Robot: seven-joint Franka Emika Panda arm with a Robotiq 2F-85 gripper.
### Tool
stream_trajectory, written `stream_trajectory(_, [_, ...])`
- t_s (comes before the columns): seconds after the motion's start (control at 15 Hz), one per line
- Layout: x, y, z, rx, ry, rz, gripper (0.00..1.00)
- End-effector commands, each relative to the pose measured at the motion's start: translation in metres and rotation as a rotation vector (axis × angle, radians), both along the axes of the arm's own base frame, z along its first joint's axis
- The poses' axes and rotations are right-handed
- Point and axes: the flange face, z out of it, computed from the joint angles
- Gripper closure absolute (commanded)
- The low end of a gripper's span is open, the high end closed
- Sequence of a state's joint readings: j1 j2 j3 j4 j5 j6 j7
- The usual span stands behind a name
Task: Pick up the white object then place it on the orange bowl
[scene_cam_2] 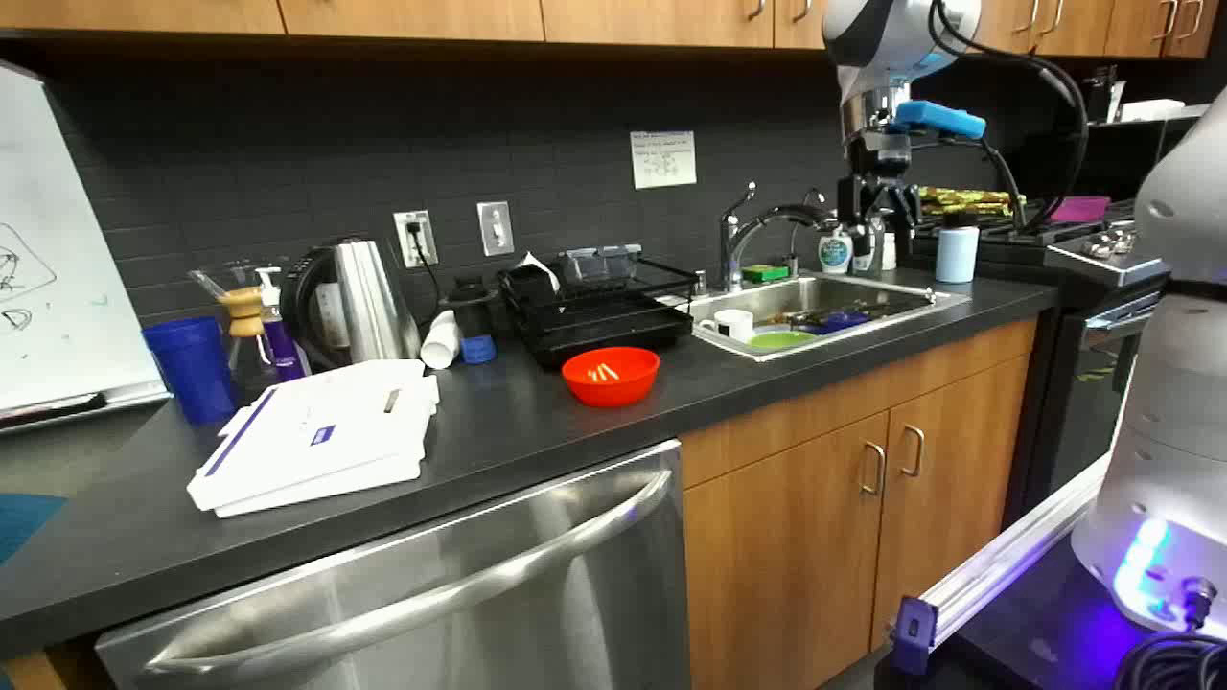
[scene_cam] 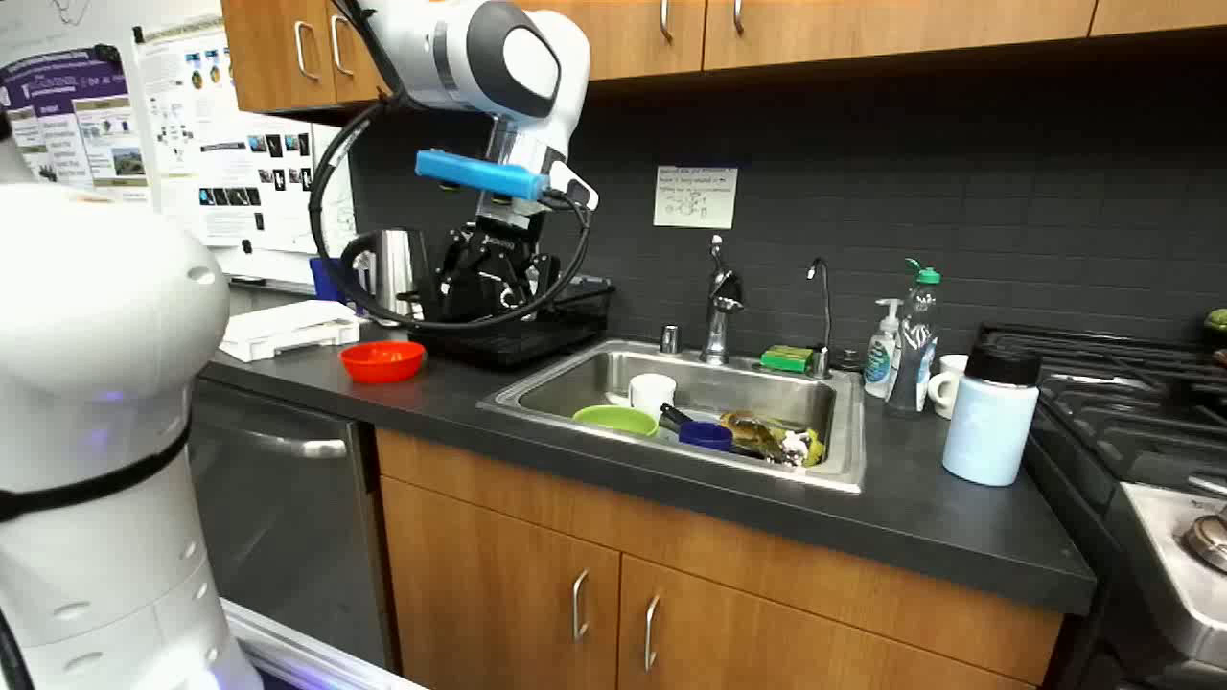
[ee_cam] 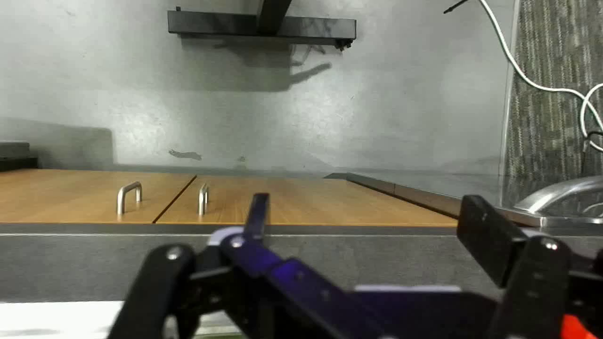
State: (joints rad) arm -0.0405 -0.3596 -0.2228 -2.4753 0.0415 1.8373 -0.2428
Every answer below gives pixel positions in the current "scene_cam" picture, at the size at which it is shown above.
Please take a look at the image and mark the wooden cabinet door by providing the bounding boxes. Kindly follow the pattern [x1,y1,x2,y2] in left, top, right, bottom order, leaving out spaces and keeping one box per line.
[618,551,1030,690]
[700,0,1099,78]
[218,0,329,116]
[515,0,710,84]
[321,0,392,107]
[1089,0,1227,40]
[378,477,625,690]

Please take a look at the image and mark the green bowl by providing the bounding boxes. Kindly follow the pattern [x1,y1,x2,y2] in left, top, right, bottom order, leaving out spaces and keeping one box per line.
[568,404,664,445]

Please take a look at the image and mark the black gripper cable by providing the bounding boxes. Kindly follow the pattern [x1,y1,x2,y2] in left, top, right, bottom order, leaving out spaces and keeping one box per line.
[304,92,602,339]

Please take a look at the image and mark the white paper towel roll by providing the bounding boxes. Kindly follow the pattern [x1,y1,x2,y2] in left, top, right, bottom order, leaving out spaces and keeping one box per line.
[940,371,1044,489]

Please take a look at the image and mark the black dish rack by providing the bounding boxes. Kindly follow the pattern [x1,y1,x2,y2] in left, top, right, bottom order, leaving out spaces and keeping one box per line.
[414,270,618,377]

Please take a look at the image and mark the stainless steel sink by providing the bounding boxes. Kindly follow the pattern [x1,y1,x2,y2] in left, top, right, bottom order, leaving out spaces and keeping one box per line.
[475,339,871,498]

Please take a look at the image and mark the black strap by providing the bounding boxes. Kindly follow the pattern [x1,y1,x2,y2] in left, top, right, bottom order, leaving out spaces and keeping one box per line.
[0,431,195,526]

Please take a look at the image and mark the wooden sink front panel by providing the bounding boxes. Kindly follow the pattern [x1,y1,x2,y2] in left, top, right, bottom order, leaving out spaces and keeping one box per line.
[373,424,1066,685]

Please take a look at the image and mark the blue cup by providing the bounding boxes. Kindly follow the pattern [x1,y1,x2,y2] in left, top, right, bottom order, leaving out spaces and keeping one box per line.
[308,256,351,308]

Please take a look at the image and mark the yellow dish items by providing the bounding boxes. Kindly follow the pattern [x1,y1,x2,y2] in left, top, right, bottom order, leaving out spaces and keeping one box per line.
[724,409,833,477]

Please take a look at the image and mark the green cap dish soap bottle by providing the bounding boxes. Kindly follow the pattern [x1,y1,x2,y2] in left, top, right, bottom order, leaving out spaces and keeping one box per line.
[889,256,948,417]

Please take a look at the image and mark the wooden upper cabinet door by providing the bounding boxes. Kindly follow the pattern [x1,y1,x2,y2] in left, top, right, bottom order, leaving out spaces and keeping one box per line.
[515,0,710,84]
[218,0,329,116]
[321,0,392,107]
[1089,0,1227,40]
[700,0,1099,78]

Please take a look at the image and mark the purple poster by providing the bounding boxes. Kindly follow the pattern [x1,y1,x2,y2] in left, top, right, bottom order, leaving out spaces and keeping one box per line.
[0,41,147,193]

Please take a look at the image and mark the small chrome tap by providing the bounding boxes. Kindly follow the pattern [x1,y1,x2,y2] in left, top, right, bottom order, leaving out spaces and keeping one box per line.
[800,256,834,379]

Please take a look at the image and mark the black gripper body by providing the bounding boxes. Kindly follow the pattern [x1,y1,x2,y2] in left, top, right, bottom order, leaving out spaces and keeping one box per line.
[436,210,551,298]

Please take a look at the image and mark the orange bowl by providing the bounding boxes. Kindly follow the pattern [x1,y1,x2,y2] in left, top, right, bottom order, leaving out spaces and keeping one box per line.
[337,339,429,388]

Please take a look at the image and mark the white poster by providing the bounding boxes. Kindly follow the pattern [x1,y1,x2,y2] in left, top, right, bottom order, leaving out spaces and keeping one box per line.
[125,15,361,286]

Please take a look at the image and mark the silver stove knob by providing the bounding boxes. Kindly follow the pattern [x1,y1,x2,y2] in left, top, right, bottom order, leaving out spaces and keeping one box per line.
[1176,506,1227,578]

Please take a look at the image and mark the blue dish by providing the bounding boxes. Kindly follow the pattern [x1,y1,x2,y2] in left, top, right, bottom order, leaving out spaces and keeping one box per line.
[675,417,741,457]

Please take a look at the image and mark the white paper note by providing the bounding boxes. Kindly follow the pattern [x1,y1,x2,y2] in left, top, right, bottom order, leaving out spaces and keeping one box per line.
[650,160,744,233]

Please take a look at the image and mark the green sponge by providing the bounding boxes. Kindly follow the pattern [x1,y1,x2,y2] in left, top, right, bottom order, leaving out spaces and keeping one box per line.
[759,340,822,379]

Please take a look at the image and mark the white flat pad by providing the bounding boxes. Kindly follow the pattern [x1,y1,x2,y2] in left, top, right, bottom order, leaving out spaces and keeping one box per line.
[218,314,337,367]

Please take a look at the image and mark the white mug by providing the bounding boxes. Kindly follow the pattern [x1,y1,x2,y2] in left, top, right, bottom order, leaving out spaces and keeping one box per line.
[925,353,975,422]

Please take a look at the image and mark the steel dishwasher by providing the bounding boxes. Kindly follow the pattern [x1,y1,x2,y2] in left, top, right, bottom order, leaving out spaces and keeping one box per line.
[189,377,395,671]

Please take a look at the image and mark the white platform edge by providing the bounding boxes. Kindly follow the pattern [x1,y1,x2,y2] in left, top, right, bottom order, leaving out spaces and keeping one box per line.
[223,594,427,690]

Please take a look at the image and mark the black gas stove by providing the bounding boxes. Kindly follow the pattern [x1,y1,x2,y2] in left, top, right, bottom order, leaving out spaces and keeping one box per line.
[975,321,1227,690]

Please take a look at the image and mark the white object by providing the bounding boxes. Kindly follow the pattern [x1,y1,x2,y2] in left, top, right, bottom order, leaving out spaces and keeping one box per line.
[252,298,365,353]

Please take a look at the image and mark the chrome faucet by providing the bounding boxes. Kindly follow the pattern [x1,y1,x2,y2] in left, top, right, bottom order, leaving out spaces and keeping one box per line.
[700,233,746,371]

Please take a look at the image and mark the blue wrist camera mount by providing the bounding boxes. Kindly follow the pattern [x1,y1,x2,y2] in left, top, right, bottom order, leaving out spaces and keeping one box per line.
[411,147,551,206]

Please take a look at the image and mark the dishwasher handle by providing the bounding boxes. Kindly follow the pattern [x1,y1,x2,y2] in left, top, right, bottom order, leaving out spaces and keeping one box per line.
[241,424,351,463]

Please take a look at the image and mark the wooden lower cabinet door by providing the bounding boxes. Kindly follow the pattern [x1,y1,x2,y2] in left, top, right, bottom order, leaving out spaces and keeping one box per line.
[618,551,1030,690]
[378,477,625,690]

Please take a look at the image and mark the clear pump soap bottle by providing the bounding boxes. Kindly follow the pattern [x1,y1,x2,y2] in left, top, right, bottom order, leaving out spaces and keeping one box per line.
[861,295,908,408]

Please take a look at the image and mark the white cup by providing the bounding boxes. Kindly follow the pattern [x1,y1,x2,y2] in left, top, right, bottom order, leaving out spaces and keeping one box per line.
[625,371,681,424]

